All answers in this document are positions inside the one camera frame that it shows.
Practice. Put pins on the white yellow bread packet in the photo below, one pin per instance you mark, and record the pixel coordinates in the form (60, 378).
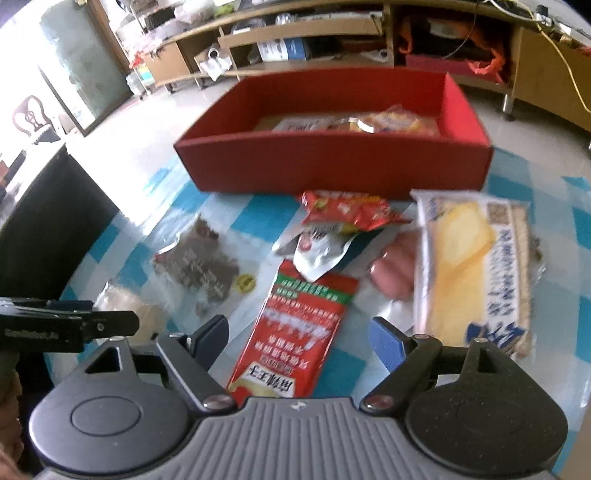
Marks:
(461, 258)

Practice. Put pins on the black furniture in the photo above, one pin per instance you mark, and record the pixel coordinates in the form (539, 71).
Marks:
(51, 221)

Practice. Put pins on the clear dark dried-meat packet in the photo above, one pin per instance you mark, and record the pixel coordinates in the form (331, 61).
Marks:
(203, 267)

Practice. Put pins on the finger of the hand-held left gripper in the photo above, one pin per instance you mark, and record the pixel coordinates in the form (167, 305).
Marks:
(115, 323)
(46, 304)

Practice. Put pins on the pink sausage pack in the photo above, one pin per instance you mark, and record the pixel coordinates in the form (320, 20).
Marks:
(395, 267)

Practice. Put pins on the pale pastry packet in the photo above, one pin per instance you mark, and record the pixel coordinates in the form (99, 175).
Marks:
(134, 309)

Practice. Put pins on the dark wooden chair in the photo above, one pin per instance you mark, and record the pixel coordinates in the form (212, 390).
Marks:
(32, 115)

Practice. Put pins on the white orange snack packet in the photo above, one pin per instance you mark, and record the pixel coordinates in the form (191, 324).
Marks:
(304, 123)

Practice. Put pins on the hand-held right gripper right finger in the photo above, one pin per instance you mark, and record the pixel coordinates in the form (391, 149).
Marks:
(382, 340)

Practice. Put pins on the white plastic bag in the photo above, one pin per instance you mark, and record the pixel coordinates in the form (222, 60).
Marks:
(211, 62)

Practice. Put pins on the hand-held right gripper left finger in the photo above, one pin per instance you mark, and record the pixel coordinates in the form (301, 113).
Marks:
(211, 333)

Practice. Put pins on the white storage rack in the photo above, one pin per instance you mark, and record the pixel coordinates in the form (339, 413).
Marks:
(136, 46)

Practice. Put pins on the orange plastic bag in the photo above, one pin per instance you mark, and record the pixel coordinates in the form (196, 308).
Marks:
(495, 62)

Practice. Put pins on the silver white snack pouch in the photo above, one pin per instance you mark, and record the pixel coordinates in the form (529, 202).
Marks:
(318, 249)

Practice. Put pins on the blue white carton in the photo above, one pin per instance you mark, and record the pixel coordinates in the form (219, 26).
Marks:
(284, 50)

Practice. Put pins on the red cardboard box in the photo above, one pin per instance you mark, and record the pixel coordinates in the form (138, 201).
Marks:
(323, 161)

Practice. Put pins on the snack packets inside box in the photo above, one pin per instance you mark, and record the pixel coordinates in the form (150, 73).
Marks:
(397, 121)

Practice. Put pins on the long red snack packet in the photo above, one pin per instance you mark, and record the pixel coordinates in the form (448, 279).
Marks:
(295, 332)

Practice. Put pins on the wooden TV stand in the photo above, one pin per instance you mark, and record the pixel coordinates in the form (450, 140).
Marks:
(545, 69)

